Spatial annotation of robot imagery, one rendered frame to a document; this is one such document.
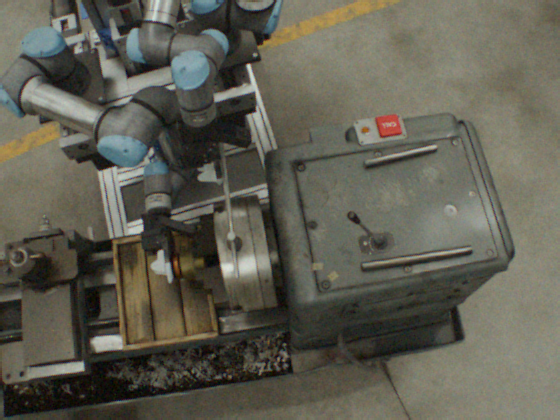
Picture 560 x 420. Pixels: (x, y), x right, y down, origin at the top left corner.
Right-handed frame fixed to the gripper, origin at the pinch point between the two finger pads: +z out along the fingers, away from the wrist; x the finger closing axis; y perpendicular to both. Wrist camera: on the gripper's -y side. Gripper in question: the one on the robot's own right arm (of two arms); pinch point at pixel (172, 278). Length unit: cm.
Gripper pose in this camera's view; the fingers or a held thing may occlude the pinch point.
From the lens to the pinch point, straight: 161.7
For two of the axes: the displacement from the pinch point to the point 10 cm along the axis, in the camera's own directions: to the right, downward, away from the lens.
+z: 1.6, 9.2, -3.6
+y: -9.9, 1.6, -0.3
